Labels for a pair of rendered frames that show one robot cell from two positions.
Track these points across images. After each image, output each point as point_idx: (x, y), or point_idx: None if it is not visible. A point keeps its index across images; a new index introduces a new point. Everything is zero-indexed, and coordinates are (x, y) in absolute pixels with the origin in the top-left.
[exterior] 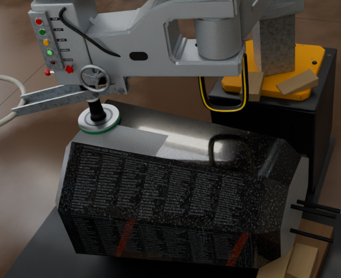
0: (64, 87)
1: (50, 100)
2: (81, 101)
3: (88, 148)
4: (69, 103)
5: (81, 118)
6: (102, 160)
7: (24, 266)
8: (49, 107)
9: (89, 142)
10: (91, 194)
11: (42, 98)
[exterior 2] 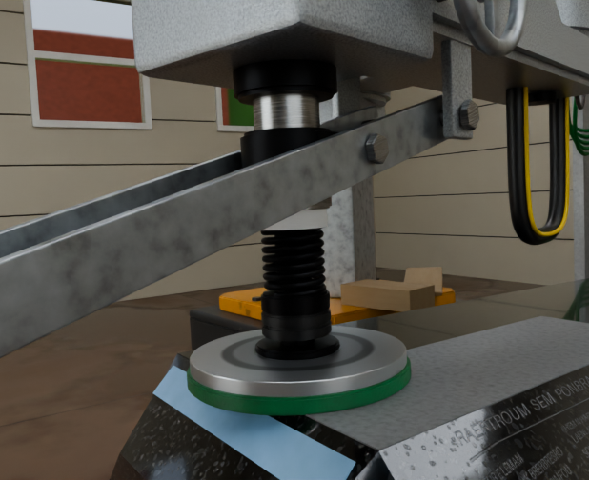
0: (111, 213)
1: (157, 203)
2: (316, 200)
3: (483, 437)
4: (260, 227)
5: (247, 373)
6: (580, 453)
7: None
8: (134, 280)
9: (448, 409)
10: None
11: None
